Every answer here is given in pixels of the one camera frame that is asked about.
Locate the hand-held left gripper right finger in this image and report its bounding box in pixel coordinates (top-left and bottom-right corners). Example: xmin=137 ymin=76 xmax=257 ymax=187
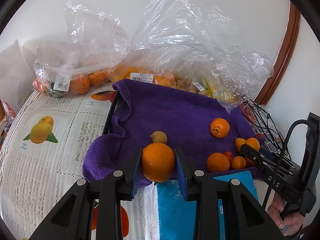
xmin=174 ymin=147 xmax=288 ymax=240

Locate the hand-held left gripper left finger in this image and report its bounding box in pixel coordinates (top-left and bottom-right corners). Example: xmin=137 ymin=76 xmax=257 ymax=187
xmin=29 ymin=146 xmax=143 ymax=240

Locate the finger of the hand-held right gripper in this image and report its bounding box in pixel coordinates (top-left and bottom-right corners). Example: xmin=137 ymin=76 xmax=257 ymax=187
xmin=240 ymin=144 xmax=275 ymax=170
xmin=260 ymin=147 xmax=297 ymax=170

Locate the large orange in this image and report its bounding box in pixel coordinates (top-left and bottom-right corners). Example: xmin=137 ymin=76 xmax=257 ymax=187
xmin=141 ymin=142 xmax=176 ymax=183

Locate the small brown longan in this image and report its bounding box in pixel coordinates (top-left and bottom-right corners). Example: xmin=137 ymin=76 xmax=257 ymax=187
xmin=150 ymin=131 xmax=168 ymax=145

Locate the clear bag of red fruits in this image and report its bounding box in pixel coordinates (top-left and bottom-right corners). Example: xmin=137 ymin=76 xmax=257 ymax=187
xmin=239 ymin=101 xmax=258 ymax=125

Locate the person's right hand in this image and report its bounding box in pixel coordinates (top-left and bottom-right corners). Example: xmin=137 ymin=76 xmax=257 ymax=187
xmin=269 ymin=195 xmax=304 ymax=237

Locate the grey patterned pouch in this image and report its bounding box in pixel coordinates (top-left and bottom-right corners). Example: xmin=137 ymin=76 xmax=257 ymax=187
xmin=262 ymin=135 xmax=283 ymax=155

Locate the blue tissue pack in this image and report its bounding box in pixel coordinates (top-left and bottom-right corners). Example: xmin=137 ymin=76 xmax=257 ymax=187
xmin=144 ymin=170 xmax=259 ymax=240

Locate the purple towel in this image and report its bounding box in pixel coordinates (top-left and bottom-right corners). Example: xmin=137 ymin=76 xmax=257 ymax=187
xmin=82 ymin=79 xmax=265 ymax=188

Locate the yellow packet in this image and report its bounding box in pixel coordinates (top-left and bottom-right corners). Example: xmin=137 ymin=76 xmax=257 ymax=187
xmin=202 ymin=77 xmax=238 ymax=104

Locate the clear bag of mandarins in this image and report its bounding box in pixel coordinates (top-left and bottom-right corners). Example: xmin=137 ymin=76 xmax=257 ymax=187
xmin=33 ymin=0 xmax=131 ymax=98

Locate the clear bag of kumquats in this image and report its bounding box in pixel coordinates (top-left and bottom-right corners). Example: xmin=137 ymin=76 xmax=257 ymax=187
xmin=110 ymin=0 xmax=240 ymax=88

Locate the clutter of small bottles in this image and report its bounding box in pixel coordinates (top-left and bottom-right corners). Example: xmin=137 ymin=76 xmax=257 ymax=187
xmin=0 ymin=119 xmax=10 ymax=140

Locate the white plastic bag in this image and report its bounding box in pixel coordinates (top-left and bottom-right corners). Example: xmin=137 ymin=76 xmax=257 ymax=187
xmin=0 ymin=39 xmax=40 ymax=119

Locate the coiled black cable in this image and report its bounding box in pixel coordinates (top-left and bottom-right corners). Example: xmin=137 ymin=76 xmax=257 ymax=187
xmin=250 ymin=99 xmax=293 ymax=161

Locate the brown wooden door frame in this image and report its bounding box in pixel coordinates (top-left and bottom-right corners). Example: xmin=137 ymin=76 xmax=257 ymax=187
xmin=255 ymin=1 xmax=301 ymax=105

